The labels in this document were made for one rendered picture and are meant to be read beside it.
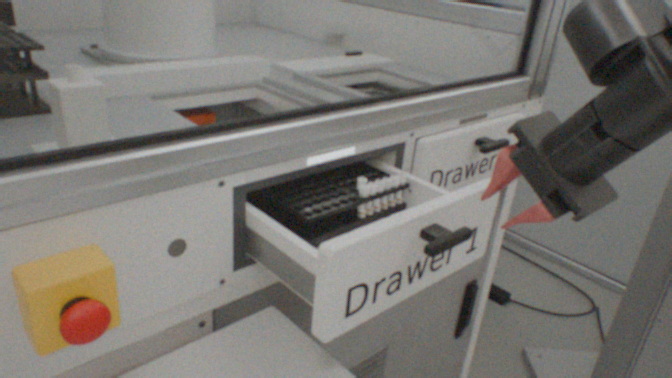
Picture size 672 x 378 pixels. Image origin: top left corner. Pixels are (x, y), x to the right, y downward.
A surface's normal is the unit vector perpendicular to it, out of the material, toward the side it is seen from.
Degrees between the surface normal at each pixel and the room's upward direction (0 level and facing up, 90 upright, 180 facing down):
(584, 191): 36
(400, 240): 90
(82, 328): 88
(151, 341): 90
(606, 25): 59
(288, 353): 0
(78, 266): 0
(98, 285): 90
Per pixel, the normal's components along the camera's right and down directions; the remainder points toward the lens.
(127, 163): 0.66, 0.37
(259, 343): 0.08, -0.90
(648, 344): 0.00, 0.44
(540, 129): 0.43, -0.51
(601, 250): -0.75, 0.23
